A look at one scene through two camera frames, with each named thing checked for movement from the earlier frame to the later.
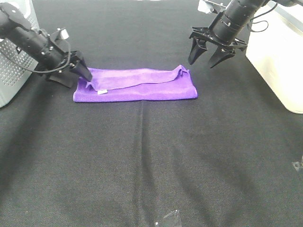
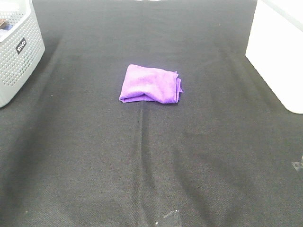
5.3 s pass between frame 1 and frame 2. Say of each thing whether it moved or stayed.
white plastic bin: stayed
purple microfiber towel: moved
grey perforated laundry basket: stayed
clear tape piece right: stayed
